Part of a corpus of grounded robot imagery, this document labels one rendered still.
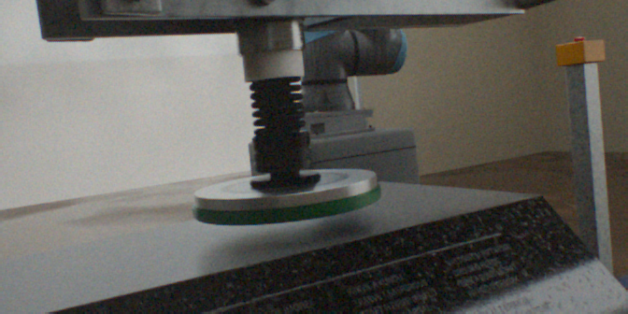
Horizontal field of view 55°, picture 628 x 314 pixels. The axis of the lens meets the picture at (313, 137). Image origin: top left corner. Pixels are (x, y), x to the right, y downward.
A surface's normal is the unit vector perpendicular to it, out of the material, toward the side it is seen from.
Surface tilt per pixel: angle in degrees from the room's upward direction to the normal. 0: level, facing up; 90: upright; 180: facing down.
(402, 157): 90
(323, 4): 90
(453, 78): 90
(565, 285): 45
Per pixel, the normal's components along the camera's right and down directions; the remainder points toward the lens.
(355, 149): 0.51, 0.00
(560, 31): -0.85, 0.11
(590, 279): 0.28, -0.71
